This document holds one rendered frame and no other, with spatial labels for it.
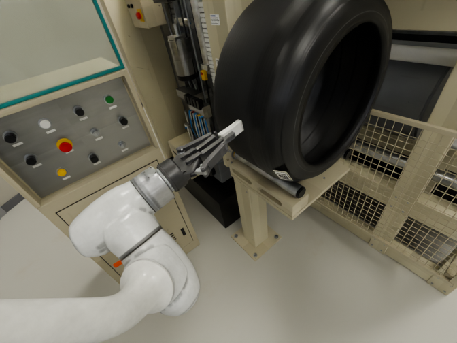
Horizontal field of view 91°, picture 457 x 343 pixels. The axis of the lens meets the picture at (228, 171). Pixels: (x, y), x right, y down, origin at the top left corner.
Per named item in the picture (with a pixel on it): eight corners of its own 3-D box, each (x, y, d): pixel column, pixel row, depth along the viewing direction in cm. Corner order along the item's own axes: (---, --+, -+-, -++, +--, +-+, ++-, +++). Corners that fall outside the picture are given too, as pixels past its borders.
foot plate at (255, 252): (230, 236, 171) (230, 235, 170) (256, 216, 182) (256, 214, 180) (255, 261, 154) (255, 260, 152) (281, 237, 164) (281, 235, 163)
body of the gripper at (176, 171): (166, 178, 46) (201, 152, 49) (149, 160, 52) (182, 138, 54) (180, 199, 51) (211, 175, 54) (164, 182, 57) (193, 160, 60)
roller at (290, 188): (240, 146, 99) (239, 155, 101) (232, 149, 97) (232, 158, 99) (307, 185, 76) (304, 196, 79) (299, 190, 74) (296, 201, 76)
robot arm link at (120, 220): (132, 181, 55) (166, 223, 55) (71, 223, 50) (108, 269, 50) (123, 173, 45) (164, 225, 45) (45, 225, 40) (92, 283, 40)
